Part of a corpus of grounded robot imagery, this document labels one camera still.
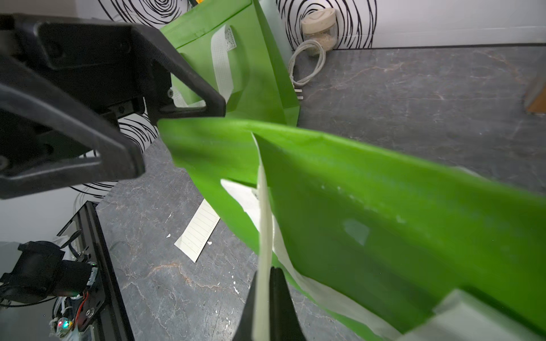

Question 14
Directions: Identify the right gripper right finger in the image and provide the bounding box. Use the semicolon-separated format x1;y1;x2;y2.
270;267;307;341

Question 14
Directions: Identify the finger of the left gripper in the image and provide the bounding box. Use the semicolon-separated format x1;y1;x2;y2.
1;14;226;119
1;55;144;199

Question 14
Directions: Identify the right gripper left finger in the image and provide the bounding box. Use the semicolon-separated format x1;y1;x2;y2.
232;272;257;341

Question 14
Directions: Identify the green tote bag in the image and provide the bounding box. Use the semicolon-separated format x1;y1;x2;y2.
161;1;300;126
158;117;545;335

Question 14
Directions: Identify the paper receipt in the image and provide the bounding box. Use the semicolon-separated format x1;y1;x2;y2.
221;166;401;340
174;199;220;263

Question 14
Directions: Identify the beige lidded jar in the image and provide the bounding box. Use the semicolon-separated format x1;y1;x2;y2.
301;8;338;52

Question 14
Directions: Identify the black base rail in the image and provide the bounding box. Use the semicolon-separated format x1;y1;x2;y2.
58;201;135;340

